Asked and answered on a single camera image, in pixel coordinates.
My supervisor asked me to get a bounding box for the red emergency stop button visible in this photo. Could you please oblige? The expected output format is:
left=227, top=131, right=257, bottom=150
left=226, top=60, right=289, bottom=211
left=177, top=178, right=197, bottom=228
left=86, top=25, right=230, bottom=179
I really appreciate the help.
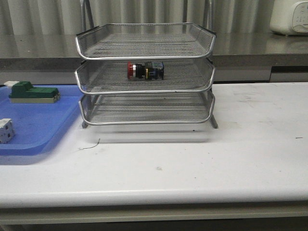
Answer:
left=127, top=61, right=164, bottom=80

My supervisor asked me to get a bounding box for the mesh rack tray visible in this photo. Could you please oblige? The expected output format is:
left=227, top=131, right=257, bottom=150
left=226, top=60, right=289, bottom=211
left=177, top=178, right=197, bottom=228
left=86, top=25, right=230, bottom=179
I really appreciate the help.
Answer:
left=78, top=91, right=215, bottom=126
left=75, top=58, right=216, bottom=95
left=75, top=23, right=216, bottom=60

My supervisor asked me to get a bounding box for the blue plastic tray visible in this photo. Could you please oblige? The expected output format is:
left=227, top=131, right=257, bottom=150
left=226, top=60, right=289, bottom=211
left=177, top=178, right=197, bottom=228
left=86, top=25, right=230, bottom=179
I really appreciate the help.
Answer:
left=0, top=85, right=82, bottom=156

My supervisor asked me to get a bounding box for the grey stone counter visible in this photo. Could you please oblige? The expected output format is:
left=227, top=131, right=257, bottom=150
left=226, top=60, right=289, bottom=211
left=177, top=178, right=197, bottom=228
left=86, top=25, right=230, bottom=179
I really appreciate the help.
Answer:
left=0, top=33, right=308, bottom=72

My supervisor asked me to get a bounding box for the white circuit breaker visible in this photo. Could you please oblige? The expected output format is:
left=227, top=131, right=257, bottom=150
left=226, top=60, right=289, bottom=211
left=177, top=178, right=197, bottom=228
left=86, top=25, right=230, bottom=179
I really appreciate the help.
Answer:
left=0, top=118, right=15, bottom=144

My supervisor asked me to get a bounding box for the white appliance on counter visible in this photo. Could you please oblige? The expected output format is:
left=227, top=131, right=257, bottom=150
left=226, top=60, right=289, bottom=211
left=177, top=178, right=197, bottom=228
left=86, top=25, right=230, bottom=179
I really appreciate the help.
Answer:
left=269, top=0, right=308, bottom=36

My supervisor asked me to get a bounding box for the grey metal rack frame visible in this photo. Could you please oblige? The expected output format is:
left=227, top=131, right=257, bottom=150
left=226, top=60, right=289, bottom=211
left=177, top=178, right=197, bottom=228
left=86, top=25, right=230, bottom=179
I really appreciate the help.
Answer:
left=80, top=0, right=218, bottom=129

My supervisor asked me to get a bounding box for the green terminal block switch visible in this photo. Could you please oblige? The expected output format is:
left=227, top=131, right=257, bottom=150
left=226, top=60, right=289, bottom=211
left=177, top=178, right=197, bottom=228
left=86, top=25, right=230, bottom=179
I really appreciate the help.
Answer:
left=4, top=80, right=61, bottom=103

